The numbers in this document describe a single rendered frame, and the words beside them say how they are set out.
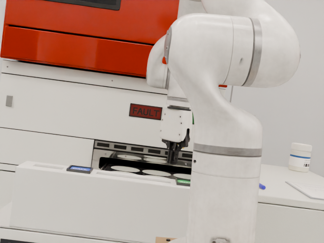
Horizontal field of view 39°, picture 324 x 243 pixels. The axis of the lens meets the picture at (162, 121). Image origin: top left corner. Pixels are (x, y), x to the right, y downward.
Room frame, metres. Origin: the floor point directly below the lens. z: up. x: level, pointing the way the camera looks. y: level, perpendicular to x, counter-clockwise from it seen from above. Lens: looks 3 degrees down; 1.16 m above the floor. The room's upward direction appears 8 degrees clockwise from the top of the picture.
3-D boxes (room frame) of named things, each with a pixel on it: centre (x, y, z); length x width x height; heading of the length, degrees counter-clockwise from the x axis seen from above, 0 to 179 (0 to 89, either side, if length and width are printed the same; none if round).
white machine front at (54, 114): (1.67, 0.19, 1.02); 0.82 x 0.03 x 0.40; 92
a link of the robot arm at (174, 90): (1.41, -0.04, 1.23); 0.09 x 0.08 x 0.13; 91
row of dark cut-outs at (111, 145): (1.67, 0.01, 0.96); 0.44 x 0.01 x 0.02; 92
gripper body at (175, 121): (1.41, -0.05, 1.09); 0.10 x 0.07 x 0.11; 44
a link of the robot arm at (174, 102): (1.41, -0.05, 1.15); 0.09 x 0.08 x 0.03; 44
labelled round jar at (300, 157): (1.62, -0.50, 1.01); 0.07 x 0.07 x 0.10
